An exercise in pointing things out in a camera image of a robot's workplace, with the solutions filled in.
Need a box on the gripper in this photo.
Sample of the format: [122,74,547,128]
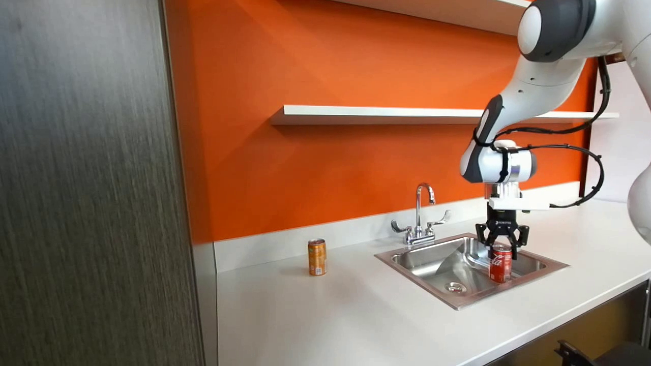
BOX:
[475,203,530,260]

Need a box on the red soda can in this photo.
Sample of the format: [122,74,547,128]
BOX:
[489,243,513,284]

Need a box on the stainless steel sink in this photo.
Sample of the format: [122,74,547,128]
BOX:
[374,233,570,311]

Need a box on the orange soda can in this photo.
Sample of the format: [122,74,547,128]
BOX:
[308,239,327,277]

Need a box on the chrome tap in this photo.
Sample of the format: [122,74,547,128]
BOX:
[391,183,452,246]

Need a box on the black chair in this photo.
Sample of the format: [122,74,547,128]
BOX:
[554,340,651,366]

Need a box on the dark wood cabinet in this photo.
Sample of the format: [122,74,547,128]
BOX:
[0,0,205,366]

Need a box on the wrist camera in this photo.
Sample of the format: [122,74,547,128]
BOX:
[485,183,551,211]

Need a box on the white wall shelf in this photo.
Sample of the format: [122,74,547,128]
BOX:
[333,0,534,37]
[270,105,620,126]

